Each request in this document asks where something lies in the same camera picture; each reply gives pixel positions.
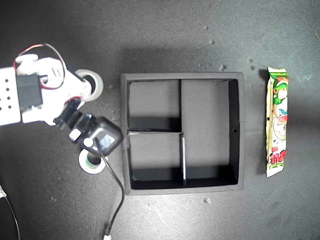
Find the large white tape roll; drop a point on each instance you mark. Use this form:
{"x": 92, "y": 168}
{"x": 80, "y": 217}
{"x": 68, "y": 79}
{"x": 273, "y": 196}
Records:
{"x": 99, "y": 85}

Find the small white tape roll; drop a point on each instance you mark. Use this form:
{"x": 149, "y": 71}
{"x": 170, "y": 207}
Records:
{"x": 93, "y": 171}

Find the green printed snack bar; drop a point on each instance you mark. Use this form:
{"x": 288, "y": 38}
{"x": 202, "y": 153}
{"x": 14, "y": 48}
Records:
{"x": 277, "y": 120}

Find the black compartment tray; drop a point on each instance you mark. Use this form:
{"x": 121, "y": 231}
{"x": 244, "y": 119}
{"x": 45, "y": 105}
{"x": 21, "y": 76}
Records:
{"x": 207, "y": 125}

